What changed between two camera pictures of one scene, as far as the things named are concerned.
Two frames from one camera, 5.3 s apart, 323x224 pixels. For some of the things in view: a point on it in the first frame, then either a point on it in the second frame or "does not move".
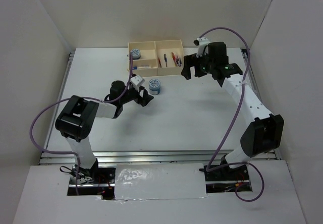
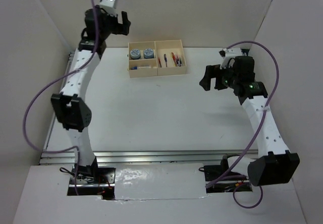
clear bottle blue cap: [136, 67] does not move
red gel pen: [174, 58] does not move
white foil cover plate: [159, 180] does not move
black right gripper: [190, 60] -> [213, 71]
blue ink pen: [165, 59] does not move
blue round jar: [154, 87] -> [148, 53]
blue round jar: [136, 53] does not move
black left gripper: [143, 101] -> [119, 29]
